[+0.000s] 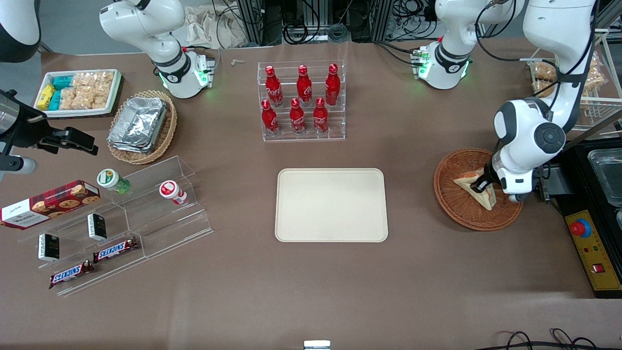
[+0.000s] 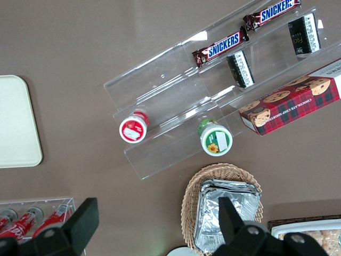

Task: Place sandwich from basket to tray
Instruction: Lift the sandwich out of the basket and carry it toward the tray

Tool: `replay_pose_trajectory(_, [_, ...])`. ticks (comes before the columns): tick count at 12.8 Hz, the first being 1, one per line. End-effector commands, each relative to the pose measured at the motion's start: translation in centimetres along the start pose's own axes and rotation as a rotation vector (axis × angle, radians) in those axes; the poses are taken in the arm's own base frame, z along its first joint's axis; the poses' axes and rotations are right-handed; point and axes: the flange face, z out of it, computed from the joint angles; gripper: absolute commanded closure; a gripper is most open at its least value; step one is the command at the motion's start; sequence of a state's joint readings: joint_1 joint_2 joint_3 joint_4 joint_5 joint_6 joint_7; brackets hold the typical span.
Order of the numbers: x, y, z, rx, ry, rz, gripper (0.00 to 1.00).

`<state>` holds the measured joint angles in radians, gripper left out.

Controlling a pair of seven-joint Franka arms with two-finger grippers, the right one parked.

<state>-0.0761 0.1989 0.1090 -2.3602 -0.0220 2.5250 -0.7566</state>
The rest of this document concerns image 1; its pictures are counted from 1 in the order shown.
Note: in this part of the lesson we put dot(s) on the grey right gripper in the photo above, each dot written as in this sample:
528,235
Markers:
26,132

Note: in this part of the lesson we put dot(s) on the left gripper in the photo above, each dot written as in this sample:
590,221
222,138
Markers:
482,185

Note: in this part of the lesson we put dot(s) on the triangular sandwich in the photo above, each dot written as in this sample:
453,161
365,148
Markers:
487,200

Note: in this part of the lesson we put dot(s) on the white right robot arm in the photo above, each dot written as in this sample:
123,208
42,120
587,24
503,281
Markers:
165,48

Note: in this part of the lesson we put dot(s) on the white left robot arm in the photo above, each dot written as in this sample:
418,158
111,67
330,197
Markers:
534,131

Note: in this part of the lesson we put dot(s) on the white rectangular snack tray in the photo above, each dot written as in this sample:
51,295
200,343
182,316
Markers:
73,113

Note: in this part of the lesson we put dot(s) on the brown round wicker basket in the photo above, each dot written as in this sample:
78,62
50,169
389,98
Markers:
457,209

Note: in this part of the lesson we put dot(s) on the silver foil tray stack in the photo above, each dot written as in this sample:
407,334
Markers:
138,124

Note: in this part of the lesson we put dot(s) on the light oval wicker basket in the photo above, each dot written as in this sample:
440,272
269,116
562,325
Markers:
166,136

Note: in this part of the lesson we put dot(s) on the beige rectangular tray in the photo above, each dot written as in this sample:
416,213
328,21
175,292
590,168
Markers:
330,204

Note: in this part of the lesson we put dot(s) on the teal snack packet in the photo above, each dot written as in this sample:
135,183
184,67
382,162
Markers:
55,100
62,82

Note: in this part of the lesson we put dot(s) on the clear bag of crackers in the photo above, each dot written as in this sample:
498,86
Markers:
75,98
92,79
102,97

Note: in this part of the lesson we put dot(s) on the yellow snack packet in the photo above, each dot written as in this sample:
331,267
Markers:
45,97

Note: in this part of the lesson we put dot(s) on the green capped drink bottle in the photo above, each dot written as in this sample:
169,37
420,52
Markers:
111,180

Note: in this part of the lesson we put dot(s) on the red tartan cookie box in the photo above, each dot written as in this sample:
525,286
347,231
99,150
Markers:
48,204

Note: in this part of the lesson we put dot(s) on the small black white box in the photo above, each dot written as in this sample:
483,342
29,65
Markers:
97,227
48,247

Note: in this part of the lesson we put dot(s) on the black machine housing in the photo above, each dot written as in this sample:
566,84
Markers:
583,194

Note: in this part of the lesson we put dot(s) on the red emergency stop button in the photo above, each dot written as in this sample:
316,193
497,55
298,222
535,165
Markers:
581,228

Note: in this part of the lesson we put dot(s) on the red capped drink bottle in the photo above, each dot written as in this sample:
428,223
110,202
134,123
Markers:
171,191

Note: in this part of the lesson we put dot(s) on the brown Snickers bar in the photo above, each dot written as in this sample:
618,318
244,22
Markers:
115,249
70,273

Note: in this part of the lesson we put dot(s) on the clear bag of bread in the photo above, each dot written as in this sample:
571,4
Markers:
596,73
543,73

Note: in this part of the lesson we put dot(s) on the clear plastic container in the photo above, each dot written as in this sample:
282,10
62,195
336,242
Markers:
607,175

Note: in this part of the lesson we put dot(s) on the clear acrylic stepped shelf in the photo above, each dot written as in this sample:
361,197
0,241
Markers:
163,233

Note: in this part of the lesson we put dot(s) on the yellow control panel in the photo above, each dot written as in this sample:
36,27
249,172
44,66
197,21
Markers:
597,253

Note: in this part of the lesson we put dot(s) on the red cola bottle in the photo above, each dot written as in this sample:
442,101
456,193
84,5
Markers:
304,86
269,117
320,116
297,117
273,87
332,85

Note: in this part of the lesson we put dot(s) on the clear acrylic bottle rack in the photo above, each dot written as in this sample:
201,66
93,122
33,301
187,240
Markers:
311,138

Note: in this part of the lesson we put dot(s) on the beige crumpled paper bag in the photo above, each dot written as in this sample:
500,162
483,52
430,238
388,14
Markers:
214,26

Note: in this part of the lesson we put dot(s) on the small beige scrap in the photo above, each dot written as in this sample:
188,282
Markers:
238,61

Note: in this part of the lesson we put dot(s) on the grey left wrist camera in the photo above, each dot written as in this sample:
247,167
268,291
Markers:
517,197

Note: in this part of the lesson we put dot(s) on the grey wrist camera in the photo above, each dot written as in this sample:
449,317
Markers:
517,197
19,165

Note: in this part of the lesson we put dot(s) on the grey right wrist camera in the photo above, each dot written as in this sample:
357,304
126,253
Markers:
19,165

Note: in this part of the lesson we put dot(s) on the aluminium frame post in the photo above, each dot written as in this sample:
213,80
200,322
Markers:
250,22

